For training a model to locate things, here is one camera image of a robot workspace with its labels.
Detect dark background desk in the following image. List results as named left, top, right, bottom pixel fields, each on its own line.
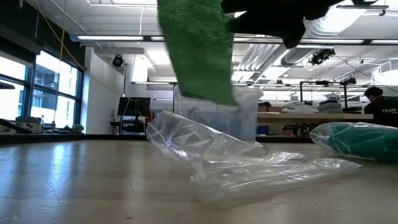
left=108, top=119, right=153, bottom=136

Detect black background gantry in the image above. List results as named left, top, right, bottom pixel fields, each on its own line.
left=299, top=77, right=358, bottom=109

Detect black monitor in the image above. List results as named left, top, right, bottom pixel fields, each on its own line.
left=117, top=96, right=152, bottom=118

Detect person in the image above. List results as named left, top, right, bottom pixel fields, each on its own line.
left=363, top=86, right=398, bottom=128

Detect silver ventilation duct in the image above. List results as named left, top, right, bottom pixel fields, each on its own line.
left=239, top=6, right=343, bottom=82

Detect black overhead bar fixture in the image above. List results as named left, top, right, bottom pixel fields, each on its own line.
left=336, top=0, right=390, bottom=17

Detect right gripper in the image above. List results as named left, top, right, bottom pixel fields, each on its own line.
left=220, top=0, right=343, bottom=50

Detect yellow hanging cable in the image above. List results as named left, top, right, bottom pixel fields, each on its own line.
left=32, top=0, right=86, bottom=130

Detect clear plastic bag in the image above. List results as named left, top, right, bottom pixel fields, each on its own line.
left=145, top=110, right=362, bottom=208
left=309, top=121, right=398, bottom=164

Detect long ceiling light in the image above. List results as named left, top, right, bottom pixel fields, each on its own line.
left=76, top=35, right=165, bottom=43

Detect clear plastic storage box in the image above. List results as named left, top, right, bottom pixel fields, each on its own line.
left=173, top=83, right=266, bottom=143

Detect green elastic bandage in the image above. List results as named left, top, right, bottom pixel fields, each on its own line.
left=156, top=0, right=239, bottom=107

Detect black ceiling spotlights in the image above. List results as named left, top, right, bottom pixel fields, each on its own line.
left=308, top=47, right=336, bottom=66

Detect teal elastic bandage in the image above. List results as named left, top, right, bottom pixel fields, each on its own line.
left=325, top=123, right=398, bottom=162

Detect wooden background table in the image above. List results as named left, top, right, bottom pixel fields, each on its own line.
left=257, top=111, right=374, bottom=123

